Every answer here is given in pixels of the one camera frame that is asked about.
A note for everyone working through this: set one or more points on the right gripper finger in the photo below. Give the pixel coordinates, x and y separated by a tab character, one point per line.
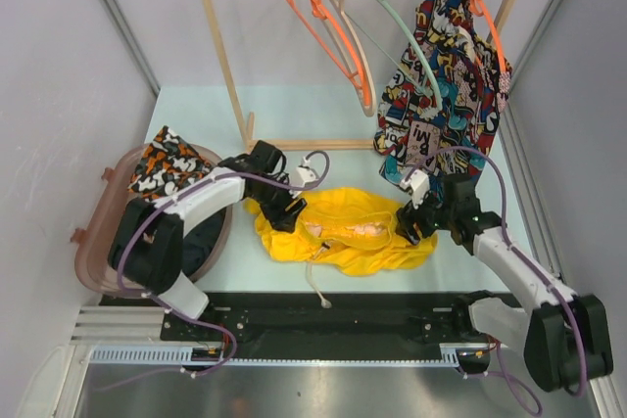
405	216
412	234

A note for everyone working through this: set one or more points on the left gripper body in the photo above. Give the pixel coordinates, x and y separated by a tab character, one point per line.
271	198

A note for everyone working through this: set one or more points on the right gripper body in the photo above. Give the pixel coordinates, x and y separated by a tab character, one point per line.
431	214

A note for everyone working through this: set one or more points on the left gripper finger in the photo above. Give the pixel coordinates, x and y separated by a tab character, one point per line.
293	210
282	220

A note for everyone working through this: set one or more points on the yellow shorts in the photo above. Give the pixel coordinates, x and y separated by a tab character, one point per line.
348	228

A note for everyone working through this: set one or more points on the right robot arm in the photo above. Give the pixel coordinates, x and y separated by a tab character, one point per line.
561	335

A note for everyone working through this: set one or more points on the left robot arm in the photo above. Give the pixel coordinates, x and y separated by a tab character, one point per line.
148	246

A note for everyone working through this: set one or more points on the comic print shorts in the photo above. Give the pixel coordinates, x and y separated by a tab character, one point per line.
410	130

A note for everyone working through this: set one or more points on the camouflage orange shorts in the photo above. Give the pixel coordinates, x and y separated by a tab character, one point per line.
168	164

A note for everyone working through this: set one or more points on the beige wooden hanger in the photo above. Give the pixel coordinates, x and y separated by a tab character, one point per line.
352	56

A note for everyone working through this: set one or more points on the orange hanger right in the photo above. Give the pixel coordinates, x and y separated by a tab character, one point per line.
479	9

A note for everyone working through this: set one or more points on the orange hanger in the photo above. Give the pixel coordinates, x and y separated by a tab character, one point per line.
479	9
319	11

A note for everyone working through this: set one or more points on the orange hanger left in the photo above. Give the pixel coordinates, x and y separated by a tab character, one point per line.
319	11

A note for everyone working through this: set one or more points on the dark navy garment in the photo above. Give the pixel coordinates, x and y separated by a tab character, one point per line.
203	245

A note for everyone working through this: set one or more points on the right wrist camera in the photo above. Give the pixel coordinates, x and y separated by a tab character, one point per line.
418	185

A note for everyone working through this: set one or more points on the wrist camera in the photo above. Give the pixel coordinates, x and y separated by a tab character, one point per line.
303	177
418	185

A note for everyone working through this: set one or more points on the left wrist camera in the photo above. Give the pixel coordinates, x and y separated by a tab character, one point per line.
303	177

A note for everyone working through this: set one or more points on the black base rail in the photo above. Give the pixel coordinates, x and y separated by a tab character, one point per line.
384	325

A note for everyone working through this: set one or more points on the white cable duct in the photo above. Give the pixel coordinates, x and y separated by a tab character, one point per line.
442	356

